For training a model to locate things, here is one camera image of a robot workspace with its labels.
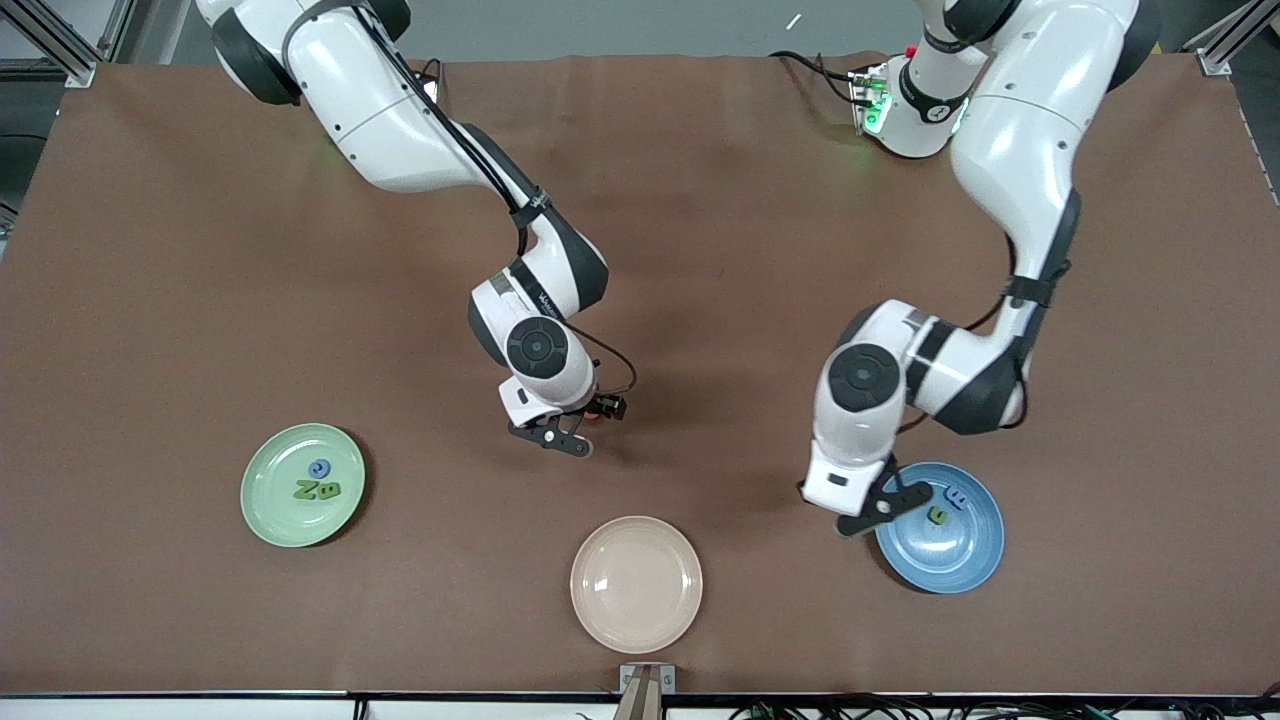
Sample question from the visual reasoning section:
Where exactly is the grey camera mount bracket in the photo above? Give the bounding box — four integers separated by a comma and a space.
612, 663, 677, 720

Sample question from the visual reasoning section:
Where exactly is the black left base cable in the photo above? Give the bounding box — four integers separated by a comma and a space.
768, 50, 863, 106

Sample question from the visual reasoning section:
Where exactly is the beige plate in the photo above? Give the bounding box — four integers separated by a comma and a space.
570, 515, 704, 655

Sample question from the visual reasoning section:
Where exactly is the green plate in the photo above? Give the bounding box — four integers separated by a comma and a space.
240, 423, 367, 549

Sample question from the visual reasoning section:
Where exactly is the aluminium frame profile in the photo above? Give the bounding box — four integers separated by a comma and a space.
0, 0, 101, 89
1185, 0, 1280, 79

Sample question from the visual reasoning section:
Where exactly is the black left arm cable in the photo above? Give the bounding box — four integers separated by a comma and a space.
895, 230, 1076, 436

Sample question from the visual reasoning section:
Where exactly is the blue plate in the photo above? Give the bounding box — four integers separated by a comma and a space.
876, 461, 1005, 595

